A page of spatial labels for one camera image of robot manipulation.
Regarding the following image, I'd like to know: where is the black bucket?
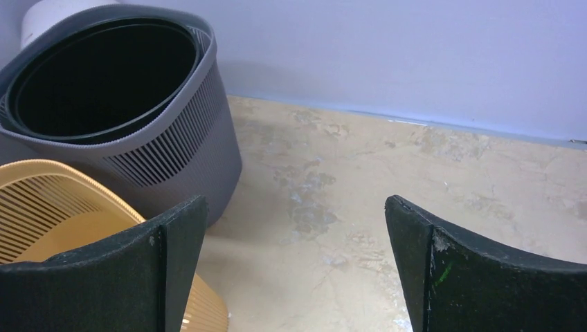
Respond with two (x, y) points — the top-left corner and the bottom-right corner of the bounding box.
(1, 17), (202, 145)

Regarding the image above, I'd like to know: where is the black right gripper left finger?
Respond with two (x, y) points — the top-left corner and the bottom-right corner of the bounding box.
(1, 196), (208, 331)

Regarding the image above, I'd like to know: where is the grey slatted plastic basket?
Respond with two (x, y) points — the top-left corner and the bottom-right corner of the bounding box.
(1, 4), (242, 223)

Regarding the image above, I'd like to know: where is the white cylindrical bin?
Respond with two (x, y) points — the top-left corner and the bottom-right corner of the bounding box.
(20, 0), (120, 50)

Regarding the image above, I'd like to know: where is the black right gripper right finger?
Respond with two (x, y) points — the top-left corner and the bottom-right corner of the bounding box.
(385, 195), (586, 331)

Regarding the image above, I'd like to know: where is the yellow slatted plastic basket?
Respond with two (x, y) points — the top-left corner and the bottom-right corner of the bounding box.
(1, 159), (229, 331)

